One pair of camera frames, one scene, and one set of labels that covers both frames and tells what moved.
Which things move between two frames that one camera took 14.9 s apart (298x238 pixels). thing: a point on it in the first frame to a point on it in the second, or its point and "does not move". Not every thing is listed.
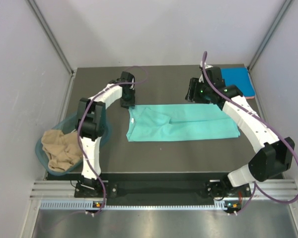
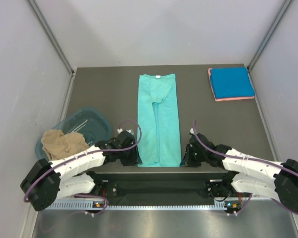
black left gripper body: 128,100 to 128,156
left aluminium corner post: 51,35 does not move
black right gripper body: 199,92 to 193,158
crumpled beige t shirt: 63,150 does not move
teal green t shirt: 179,122 to 158,140
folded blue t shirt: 241,78 does not move
